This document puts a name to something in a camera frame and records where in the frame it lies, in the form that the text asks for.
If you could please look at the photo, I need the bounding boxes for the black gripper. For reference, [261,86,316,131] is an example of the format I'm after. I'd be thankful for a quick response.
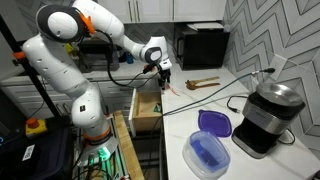
[156,63,173,91]

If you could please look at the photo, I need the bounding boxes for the red spoon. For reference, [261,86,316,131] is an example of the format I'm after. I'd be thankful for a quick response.
[166,84,181,98]

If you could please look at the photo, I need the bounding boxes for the wooden drawer with white front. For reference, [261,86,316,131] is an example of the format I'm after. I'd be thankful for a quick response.
[128,88,164,138]

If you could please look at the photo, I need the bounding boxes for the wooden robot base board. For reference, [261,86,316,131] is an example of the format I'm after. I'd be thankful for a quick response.
[113,110,146,180]

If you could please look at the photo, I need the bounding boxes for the dark wooden spoon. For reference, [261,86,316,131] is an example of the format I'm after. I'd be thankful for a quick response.
[186,81,222,91]

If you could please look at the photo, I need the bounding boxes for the light wooden spoon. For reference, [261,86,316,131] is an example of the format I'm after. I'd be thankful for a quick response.
[185,76,221,87]

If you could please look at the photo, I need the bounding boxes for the green packet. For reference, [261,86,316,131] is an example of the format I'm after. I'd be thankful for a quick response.
[153,103,163,115]

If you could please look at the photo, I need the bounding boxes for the black microwave oven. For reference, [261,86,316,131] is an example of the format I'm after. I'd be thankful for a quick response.
[173,22,231,71]

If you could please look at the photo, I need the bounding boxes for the purple plastic lid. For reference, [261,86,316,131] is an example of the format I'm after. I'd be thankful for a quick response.
[197,109,233,138]

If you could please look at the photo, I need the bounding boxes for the white tray on microwave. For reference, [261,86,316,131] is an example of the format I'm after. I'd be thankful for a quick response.
[186,21,225,32]

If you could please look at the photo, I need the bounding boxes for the clear plastic food container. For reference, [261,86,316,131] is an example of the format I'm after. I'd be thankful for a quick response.
[181,130,232,180]

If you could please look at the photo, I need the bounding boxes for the red emergency stop button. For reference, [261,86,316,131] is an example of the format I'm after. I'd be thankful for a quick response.
[25,117,49,139]

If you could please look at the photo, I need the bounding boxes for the black equipment case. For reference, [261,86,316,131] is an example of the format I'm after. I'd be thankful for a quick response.
[0,116,75,180]

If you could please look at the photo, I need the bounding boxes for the white base cabinets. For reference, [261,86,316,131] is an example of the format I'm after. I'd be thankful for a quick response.
[0,71,162,124]

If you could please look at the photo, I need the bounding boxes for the black pole with orange clamp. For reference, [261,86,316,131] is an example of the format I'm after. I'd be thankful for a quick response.
[0,14,61,118]

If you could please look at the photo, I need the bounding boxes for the gray power cable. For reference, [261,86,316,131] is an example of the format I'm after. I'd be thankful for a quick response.
[146,67,277,180]

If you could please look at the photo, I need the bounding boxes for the black coffee maker cord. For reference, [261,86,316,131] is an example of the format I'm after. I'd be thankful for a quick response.
[226,95,297,146]

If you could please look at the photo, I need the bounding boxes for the white wall cabinets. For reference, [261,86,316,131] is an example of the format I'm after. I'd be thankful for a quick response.
[96,0,228,24]

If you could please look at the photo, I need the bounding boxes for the white wall outlet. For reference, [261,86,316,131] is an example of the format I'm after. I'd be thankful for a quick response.
[268,53,288,81]

